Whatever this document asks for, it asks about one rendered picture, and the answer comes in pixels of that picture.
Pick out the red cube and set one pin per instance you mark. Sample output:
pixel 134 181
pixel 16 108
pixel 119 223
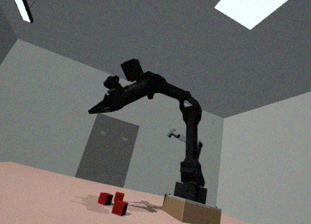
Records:
pixel 105 199
pixel 119 207
pixel 119 196

